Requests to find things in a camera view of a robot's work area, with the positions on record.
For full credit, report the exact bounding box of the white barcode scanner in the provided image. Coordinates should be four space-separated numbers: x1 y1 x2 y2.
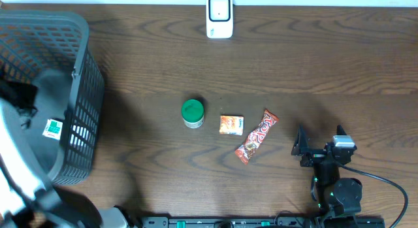
206 0 234 39

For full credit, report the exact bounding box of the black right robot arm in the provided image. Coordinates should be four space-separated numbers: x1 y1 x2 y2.
291 125 362 227

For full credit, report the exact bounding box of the white green carton box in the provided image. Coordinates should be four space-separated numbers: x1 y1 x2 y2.
42 119 63 140

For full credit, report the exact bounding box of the grey plastic basket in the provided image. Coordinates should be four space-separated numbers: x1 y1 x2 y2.
1 10 105 185

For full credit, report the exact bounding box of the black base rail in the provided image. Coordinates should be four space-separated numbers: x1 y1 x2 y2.
139 214 385 228

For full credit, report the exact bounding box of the green lid jar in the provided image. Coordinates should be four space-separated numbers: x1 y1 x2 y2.
181 99 204 129

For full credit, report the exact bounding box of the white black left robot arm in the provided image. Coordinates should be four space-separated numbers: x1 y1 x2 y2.
1 80 135 227

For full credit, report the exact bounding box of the small orange snack packet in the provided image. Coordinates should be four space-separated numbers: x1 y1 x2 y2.
219 115 244 135

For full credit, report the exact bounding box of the red chocolate bar wrapper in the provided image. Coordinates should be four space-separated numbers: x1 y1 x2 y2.
234 109 279 165

